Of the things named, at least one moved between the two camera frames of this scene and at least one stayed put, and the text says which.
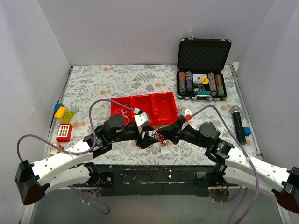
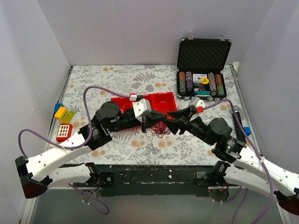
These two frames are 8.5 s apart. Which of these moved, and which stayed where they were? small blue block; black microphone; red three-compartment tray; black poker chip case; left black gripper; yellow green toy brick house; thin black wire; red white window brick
Moved: left black gripper; thin black wire
Stayed: yellow green toy brick house; red white window brick; small blue block; red three-compartment tray; black poker chip case; black microphone
